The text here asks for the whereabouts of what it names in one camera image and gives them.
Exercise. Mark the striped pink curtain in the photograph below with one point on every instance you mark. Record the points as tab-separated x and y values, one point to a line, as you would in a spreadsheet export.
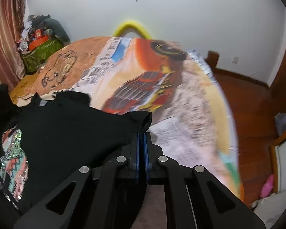
12	69

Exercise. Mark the grey plush toy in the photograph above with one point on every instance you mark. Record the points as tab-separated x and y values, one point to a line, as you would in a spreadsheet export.
51	26

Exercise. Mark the dark wooden bedpost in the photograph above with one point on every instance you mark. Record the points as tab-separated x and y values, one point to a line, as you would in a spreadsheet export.
212	59

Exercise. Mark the printed bed quilt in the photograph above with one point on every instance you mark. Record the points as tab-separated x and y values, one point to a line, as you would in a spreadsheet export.
191	121

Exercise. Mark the green storage box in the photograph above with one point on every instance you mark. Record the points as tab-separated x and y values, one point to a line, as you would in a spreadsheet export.
39	55

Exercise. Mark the orange box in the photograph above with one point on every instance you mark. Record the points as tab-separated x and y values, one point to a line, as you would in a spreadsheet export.
37	42

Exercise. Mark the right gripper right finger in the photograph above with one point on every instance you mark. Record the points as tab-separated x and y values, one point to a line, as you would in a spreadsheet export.
195	198

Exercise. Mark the yellow foam tube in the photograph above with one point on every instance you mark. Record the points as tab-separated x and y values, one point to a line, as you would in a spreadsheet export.
131	26

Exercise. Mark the wall socket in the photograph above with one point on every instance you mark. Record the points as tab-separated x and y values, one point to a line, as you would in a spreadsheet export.
235	59

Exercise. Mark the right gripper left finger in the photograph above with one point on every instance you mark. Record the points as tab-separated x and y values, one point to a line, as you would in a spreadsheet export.
104	197

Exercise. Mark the black sequined garment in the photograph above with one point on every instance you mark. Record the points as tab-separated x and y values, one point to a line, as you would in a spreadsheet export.
44	142

